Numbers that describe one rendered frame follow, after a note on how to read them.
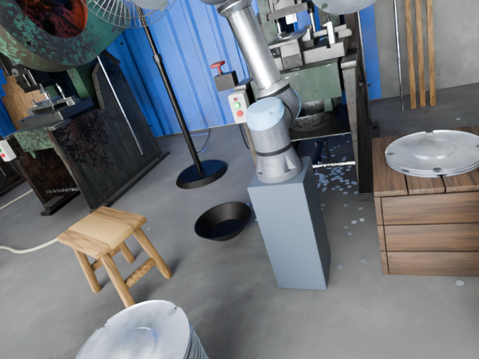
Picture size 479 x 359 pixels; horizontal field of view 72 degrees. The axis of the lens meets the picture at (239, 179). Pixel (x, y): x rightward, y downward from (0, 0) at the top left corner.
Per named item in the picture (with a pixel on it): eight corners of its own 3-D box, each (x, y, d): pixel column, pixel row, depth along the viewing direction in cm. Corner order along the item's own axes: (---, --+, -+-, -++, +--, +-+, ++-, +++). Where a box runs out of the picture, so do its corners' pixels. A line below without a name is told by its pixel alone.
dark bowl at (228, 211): (244, 249, 150) (240, 237, 147) (189, 249, 162) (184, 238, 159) (261, 211, 174) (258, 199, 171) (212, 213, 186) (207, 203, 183)
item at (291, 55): (304, 70, 136) (298, 37, 130) (272, 77, 142) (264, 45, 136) (312, 58, 156) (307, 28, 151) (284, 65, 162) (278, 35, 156)
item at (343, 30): (351, 35, 148) (348, 10, 144) (314, 44, 155) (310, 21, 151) (352, 33, 153) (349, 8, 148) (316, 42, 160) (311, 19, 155)
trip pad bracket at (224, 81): (242, 111, 159) (231, 70, 150) (224, 114, 163) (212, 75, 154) (246, 107, 164) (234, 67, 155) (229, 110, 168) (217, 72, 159)
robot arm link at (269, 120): (249, 154, 103) (237, 113, 97) (263, 136, 113) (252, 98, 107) (285, 151, 97) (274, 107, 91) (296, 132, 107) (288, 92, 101)
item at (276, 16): (311, 15, 145) (308, 1, 143) (268, 27, 153) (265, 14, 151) (316, 11, 158) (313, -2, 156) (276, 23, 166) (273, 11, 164)
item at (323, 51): (346, 55, 142) (343, 41, 140) (249, 77, 161) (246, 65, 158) (348, 43, 166) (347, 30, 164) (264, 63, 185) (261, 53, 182)
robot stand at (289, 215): (326, 290, 118) (302, 183, 98) (278, 288, 125) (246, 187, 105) (331, 255, 132) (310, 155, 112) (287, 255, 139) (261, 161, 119)
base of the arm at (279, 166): (298, 181, 100) (291, 152, 95) (251, 184, 106) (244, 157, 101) (306, 157, 112) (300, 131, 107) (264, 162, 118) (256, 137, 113)
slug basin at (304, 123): (343, 130, 158) (340, 110, 153) (275, 140, 172) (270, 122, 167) (346, 107, 185) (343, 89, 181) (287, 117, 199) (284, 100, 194)
